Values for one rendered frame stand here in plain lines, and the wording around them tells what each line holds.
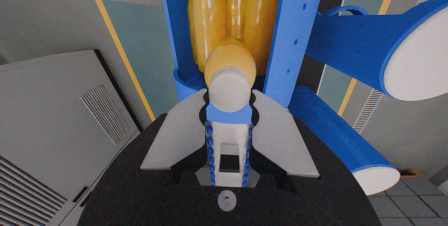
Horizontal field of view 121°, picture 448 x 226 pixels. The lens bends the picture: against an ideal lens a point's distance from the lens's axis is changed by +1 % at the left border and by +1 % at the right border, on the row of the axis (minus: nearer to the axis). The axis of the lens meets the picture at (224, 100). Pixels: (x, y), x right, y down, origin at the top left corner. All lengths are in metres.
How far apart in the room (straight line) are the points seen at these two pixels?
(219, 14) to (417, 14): 0.51
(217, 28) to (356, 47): 0.52
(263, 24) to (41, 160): 1.62
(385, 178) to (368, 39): 0.71
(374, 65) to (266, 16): 0.43
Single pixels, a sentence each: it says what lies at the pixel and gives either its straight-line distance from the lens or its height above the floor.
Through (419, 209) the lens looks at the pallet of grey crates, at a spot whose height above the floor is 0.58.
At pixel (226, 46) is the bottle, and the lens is 0.16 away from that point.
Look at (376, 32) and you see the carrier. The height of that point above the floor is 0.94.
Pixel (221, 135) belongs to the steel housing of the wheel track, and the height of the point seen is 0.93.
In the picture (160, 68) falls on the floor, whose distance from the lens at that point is 1.68.
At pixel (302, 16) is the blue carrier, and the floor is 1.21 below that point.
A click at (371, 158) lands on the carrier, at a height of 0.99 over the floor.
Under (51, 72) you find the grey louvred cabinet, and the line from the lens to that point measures 1.67.
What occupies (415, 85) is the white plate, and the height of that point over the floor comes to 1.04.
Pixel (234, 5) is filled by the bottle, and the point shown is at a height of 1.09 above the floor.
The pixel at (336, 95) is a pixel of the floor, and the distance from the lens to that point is 2.04.
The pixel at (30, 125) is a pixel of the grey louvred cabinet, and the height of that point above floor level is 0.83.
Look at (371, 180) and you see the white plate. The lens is 1.07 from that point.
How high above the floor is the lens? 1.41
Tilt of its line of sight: 58 degrees down
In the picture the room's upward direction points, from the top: 175 degrees counter-clockwise
